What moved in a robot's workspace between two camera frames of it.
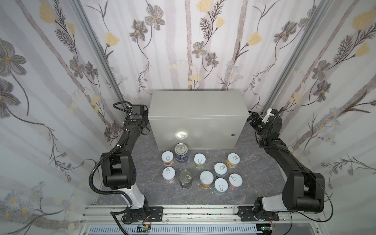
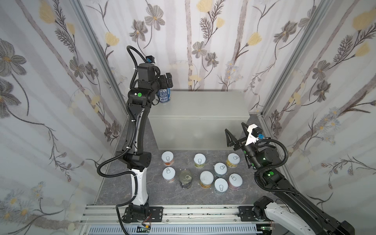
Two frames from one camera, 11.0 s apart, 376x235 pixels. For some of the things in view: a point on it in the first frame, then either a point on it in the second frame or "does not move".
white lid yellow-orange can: x=206 y=179 does not move
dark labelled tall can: x=185 y=178 does not move
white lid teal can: x=220 y=170 does not move
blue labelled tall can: x=181 y=153 -> x=164 y=95
